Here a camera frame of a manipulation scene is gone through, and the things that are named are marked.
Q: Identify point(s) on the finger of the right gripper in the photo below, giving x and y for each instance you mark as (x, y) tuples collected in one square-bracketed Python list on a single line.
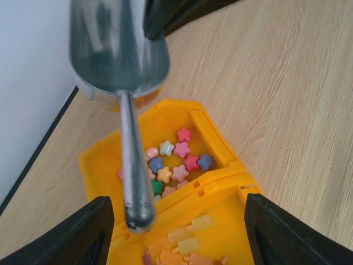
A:
[(157, 14)]

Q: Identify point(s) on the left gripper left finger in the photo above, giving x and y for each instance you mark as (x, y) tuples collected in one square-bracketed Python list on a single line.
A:
[(82, 238)]

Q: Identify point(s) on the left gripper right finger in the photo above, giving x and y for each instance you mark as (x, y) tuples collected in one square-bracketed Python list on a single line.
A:
[(277, 237)]

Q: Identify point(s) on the metal candy scoop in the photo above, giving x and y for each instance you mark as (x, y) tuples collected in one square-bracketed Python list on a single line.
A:
[(111, 58)]

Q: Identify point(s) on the yellow bin with popsicle candies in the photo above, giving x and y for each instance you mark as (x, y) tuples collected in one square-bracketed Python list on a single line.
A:
[(200, 223)]

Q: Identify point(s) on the yellow bin with star candies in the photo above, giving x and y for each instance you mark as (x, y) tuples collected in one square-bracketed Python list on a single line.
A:
[(198, 145)]

